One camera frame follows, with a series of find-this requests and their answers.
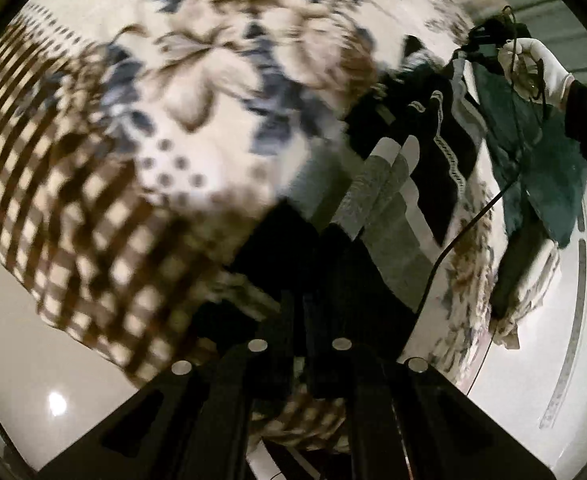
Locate floral checkered printed blanket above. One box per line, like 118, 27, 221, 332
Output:
0, 0, 561, 455

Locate dark green garment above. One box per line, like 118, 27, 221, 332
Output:
472, 58, 587, 322

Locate grey white striped garment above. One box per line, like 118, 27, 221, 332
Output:
331, 135, 441, 313

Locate black cable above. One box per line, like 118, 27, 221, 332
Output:
402, 5, 548, 361

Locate black grey striped garment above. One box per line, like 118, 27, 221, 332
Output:
344, 34, 489, 248

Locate black cloth garment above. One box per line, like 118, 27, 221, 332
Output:
193, 199, 420, 403

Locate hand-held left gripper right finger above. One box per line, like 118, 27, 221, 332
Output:
303, 294, 558, 480

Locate person's right hand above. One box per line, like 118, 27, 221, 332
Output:
497, 37, 575, 109

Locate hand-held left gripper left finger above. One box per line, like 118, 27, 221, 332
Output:
36, 287, 299, 480

